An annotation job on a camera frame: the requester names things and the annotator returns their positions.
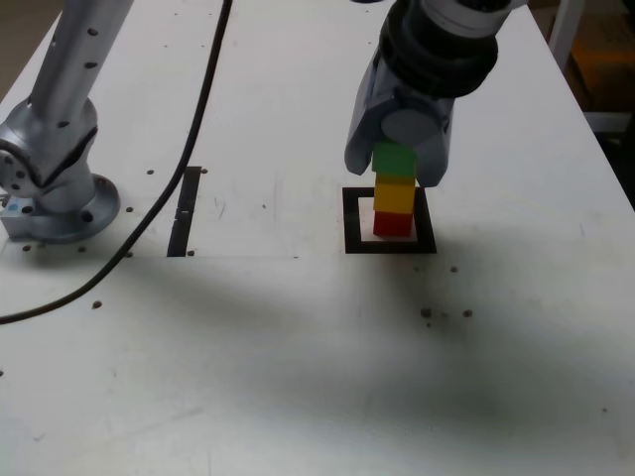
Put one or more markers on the red cube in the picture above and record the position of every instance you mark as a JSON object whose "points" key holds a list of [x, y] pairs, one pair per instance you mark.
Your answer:
{"points": [[392, 223]]}

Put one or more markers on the black tape square outline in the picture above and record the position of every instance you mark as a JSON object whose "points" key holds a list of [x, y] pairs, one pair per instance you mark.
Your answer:
{"points": [[351, 223]]}

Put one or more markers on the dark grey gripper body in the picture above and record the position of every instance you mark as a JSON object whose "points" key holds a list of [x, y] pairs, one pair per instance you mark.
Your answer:
{"points": [[426, 100]]}

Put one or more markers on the white furniture frame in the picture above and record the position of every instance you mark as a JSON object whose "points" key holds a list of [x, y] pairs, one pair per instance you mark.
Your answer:
{"points": [[563, 25]]}

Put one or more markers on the yellow cube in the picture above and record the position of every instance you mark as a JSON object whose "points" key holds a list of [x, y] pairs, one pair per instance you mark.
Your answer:
{"points": [[394, 193]]}

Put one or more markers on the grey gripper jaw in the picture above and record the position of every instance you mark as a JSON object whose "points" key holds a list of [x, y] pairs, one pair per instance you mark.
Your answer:
{"points": [[362, 129], [431, 158]]}

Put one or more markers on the black tape strip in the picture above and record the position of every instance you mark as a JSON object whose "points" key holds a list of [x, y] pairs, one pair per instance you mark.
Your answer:
{"points": [[182, 233]]}

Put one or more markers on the grey metal bar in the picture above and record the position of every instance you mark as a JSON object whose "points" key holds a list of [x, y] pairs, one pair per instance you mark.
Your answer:
{"points": [[612, 121]]}

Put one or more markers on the green cube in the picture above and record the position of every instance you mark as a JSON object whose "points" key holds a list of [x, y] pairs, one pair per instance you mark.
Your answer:
{"points": [[394, 161]]}

